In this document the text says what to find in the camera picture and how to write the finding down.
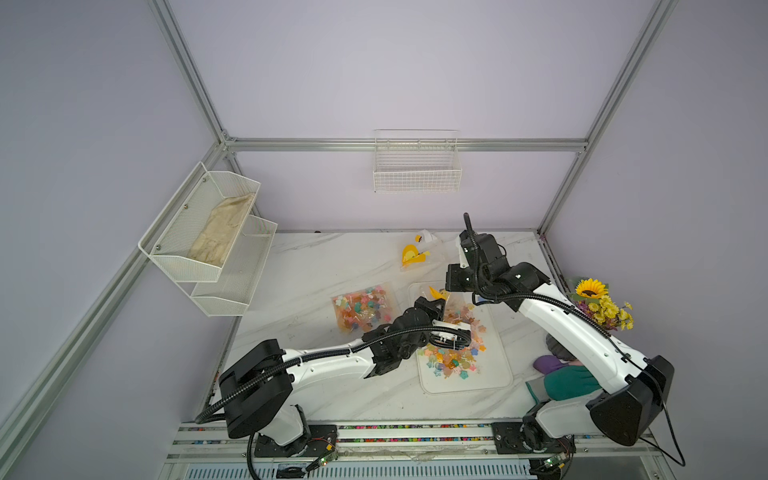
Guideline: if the clear ziploc bag of candies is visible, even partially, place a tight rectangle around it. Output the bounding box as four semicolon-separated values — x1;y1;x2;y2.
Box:
401;229;449;271

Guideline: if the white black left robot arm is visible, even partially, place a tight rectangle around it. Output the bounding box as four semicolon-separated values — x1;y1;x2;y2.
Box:
194;297;472;457

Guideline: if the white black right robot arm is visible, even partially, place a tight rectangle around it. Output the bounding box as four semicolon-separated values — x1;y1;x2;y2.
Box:
445;218;674;447

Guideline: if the pile of candies on tray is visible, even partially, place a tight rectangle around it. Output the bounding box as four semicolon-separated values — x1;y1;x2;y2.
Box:
418;302;487;380

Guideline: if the white plastic tray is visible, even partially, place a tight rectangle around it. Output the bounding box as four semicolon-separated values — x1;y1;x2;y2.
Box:
416;293;513;394

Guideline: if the dark glass vase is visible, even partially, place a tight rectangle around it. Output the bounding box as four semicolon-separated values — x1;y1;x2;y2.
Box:
545;334;576;362

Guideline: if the sunflower and yellow flower bouquet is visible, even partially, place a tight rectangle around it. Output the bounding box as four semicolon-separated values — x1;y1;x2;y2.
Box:
570;278;635;331

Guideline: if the purple object beside vase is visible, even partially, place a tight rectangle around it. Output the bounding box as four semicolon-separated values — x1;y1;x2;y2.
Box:
533;355;569;375

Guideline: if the green rubber glove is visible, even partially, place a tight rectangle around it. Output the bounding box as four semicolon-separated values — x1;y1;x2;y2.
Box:
526;366;601;403

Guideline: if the beige cloth in shelf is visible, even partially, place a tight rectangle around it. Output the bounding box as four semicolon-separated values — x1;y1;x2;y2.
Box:
188;193;256;267

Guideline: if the white two-tier mesh shelf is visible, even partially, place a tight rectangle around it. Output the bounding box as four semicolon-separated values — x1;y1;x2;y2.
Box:
138;163;277;317

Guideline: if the white wire wall basket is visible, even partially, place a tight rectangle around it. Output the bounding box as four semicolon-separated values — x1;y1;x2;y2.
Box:
373;129;463;194

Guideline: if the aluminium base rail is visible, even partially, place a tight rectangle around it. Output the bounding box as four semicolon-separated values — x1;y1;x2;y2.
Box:
160;419;674;479

